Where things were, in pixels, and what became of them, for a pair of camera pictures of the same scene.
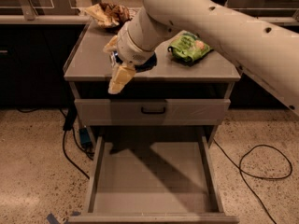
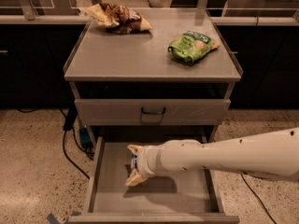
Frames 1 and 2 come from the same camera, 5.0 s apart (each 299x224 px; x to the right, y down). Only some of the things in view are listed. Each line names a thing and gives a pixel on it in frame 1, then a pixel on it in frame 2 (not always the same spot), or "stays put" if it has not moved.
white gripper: (127, 49) → (149, 161)
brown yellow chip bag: (111, 17) stays put
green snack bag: (190, 48) stays put
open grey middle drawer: (153, 179) stays put
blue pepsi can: (144, 66) → (135, 161)
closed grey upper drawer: (152, 112) stays put
